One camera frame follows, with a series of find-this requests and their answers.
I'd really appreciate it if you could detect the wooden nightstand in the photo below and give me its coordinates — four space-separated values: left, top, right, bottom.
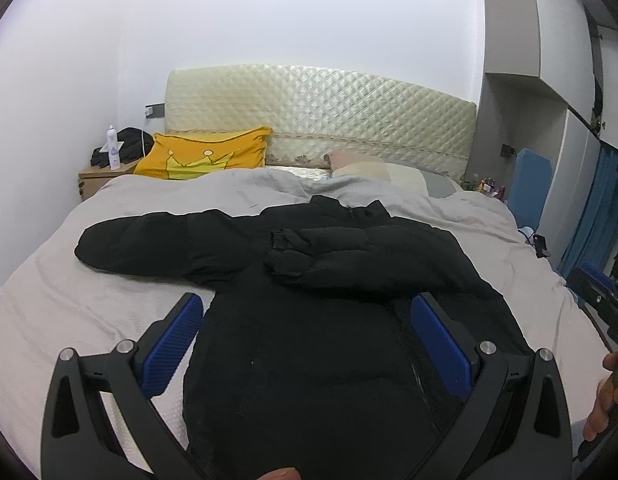
79 160 144 202

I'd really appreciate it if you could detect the black puffer jacket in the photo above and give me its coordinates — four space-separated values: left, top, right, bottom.
75 195 535 480

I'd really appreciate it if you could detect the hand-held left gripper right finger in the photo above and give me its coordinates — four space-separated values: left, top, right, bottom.
409 292 573 480

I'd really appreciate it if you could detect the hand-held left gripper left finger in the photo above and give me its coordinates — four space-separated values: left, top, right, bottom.
40 292 210 480

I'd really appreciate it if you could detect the blue padded board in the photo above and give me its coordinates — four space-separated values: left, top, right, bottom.
506 148 553 231

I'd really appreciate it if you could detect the shiny patterned bed sheet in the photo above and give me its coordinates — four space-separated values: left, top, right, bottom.
265 164 335 181

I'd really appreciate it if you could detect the group of small bottles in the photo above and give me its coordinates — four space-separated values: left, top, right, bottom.
464 174 507 201

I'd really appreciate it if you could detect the grey white wardrobe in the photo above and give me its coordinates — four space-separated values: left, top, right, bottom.
482 0 618 188

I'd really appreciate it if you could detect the blue curtain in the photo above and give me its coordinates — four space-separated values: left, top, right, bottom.
559 145 618 278

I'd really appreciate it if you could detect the person's right hand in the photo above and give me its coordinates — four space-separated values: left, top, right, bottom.
583 351 618 442

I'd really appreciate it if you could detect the yellow crown print pillow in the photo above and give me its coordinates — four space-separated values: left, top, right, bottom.
134 126 273 182

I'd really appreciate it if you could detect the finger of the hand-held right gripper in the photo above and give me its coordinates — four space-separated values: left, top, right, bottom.
568 264 615 311

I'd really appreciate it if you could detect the light grey duvet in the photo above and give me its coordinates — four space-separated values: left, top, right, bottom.
0 167 618 480

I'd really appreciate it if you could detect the white spray bottle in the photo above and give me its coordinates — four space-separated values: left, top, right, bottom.
106 126 122 171

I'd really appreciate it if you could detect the cream quilted headboard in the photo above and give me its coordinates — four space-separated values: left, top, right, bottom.
164 64 477 183

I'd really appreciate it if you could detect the black bag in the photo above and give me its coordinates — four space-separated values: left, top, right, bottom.
90 128 155 168

